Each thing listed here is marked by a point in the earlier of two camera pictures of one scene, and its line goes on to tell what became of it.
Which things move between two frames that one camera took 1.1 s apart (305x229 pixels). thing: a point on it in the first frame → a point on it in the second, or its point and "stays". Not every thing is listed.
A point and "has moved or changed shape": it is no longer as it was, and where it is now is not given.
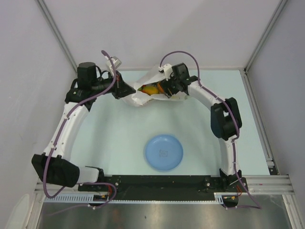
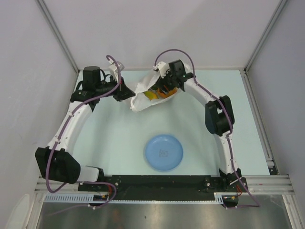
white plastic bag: [139, 98] has moved or changed shape
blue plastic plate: [164, 152] stays
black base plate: [228, 188] stays
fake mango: [150, 90] → [151, 95]
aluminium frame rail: [275, 183] stays
